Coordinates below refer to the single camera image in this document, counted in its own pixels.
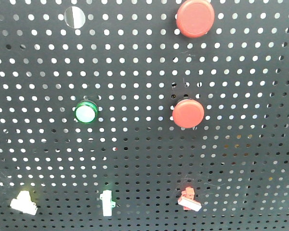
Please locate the black perforated pegboard panel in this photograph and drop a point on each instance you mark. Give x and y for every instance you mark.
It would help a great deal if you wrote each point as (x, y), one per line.
(129, 58)

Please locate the lower red mushroom button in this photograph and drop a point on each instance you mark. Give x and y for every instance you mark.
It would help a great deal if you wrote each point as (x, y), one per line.
(188, 113)

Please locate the red mushroom button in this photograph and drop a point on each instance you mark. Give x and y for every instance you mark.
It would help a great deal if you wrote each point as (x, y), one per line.
(195, 18)
(188, 113)

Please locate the green illuminated push button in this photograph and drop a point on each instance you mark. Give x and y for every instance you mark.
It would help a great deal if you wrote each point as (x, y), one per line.
(86, 112)

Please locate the upper red mushroom button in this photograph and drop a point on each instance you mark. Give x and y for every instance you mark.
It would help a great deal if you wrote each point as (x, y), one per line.
(195, 18)

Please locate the green white toggle switch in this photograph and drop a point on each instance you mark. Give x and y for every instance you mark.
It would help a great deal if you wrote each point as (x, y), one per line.
(107, 203)

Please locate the red toggle switch lower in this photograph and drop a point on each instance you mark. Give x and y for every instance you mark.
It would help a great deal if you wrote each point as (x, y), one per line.
(187, 200)

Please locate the yellow toggle switch lower left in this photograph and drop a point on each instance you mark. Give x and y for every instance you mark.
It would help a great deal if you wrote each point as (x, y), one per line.
(24, 204)

